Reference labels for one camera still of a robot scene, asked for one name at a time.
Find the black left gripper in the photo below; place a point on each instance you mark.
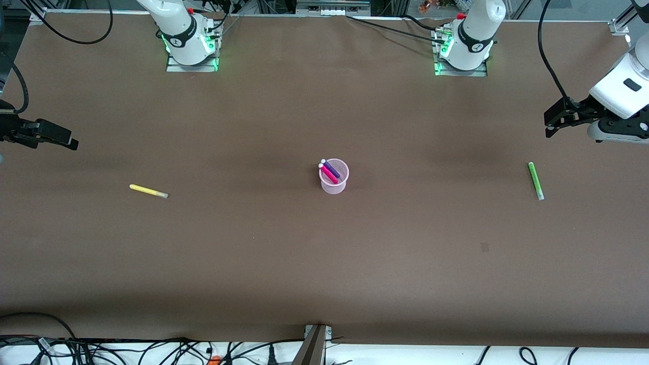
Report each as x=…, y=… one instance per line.
x=579, y=111

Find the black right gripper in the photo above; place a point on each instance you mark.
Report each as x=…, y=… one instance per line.
x=15, y=131

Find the purple marker pen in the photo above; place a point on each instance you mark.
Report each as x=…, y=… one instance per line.
x=332, y=169

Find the pink marker pen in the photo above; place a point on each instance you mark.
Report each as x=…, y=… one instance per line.
x=329, y=174

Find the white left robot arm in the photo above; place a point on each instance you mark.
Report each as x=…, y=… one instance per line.
x=623, y=88

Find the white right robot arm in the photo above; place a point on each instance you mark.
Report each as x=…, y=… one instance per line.
x=177, y=30

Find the pink plastic cup holder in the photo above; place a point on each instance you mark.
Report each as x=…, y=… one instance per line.
x=334, y=188

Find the green marker pen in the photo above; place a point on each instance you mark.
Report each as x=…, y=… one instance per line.
x=535, y=180

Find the yellow marker pen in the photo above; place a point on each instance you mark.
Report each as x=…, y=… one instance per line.
x=147, y=190

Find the small orange background object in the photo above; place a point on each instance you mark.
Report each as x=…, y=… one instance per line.
x=426, y=6

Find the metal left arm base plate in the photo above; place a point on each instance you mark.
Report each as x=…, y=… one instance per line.
x=476, y=73

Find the aluminium corner bracket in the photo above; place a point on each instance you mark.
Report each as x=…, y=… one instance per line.
x=38, y=15
x=620, y=26

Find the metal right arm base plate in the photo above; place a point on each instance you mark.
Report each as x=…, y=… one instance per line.
x=175, y=67

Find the aluminium rail with white sockets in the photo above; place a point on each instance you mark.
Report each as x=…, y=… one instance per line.
x=334, y=7

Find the aluminium table edge post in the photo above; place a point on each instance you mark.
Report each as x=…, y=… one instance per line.
x=314, y=350

